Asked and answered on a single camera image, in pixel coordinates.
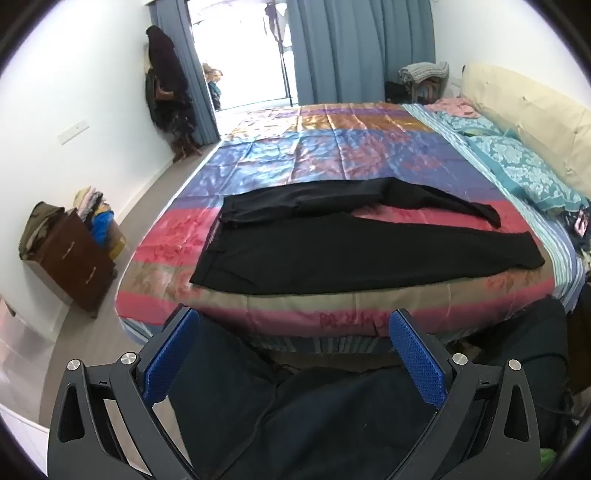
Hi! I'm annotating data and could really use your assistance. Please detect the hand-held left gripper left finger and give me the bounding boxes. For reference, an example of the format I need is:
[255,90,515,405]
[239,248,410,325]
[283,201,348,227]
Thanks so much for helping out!
[48,307,200,480]

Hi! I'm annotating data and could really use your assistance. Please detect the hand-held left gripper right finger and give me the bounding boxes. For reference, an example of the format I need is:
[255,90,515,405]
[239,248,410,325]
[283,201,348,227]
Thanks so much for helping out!
[389,308,540,480]

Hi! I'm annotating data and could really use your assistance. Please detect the black pants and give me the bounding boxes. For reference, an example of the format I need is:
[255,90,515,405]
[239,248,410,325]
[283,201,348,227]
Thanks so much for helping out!
[189,176,546,296]

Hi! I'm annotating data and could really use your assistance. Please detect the cardboard box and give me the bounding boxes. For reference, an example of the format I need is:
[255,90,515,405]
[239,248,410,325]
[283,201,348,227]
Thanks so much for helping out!
[106,217,127,259]

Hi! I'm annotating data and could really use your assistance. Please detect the brown wooden cabinet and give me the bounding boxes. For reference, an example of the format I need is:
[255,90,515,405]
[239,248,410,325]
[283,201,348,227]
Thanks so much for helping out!
[34,208,118,319]

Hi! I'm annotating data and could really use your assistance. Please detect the white plastic tub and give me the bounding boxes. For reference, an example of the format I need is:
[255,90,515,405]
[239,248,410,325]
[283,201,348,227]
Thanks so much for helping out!
[0,295,51,467]

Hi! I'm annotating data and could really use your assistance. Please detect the pile of colourful clothes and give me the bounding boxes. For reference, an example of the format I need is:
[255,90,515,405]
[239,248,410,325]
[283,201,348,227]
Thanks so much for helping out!
[74,186,115,245]

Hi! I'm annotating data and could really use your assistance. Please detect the striped bed sheet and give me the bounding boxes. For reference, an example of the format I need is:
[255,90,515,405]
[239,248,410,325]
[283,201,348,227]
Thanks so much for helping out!
[402,104,585,319]

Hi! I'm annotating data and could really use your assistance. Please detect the olive cloth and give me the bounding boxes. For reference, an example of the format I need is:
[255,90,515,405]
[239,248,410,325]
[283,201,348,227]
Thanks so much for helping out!
[18,200,65,261]

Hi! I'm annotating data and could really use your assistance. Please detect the dark bedside clutter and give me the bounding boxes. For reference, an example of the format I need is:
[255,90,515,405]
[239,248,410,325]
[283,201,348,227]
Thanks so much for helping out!
[561,208,591,278]

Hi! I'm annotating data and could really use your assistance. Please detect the teal patterned pillow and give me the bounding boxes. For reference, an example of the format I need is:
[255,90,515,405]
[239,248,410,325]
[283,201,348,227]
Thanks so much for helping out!
[466,134,583,213]
[436,112,511,138]

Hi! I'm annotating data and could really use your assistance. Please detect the bed with colourful satin cover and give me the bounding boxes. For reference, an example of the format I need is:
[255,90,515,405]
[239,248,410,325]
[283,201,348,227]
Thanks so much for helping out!
[117,102,555,344]

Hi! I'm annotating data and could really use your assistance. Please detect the narrow blue curtain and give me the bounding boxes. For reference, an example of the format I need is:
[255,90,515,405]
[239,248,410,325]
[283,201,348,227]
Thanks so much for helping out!
[150,0,222,144]

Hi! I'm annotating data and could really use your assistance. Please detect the pink cloth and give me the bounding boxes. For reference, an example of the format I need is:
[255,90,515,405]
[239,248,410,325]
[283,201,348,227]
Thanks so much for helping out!
[425,96,483,118]

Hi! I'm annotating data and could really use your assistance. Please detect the balcony clutter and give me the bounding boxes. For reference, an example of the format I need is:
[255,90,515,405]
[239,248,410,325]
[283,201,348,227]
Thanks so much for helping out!
[202,62,224,112]

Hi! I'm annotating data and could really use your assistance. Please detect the cream padded headboard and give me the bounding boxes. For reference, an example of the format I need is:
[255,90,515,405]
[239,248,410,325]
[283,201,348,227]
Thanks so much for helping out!
[462,62,591,204]

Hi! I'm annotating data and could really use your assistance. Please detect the grey knitted blanket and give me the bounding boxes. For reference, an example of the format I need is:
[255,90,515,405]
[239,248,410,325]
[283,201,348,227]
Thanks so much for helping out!
[399,61,450,86]

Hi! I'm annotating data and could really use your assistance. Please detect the wide blue curtain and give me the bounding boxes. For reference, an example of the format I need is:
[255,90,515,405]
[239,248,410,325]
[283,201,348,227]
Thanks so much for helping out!
[286,0,437,107]

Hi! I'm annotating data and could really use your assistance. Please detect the hanging laundry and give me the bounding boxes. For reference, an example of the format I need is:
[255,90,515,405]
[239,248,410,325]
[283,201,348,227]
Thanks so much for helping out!
[262,0,293,47]

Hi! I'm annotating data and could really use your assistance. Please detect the white wall plate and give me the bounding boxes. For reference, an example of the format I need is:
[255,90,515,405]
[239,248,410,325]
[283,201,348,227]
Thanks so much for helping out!
[57,119,90,146]

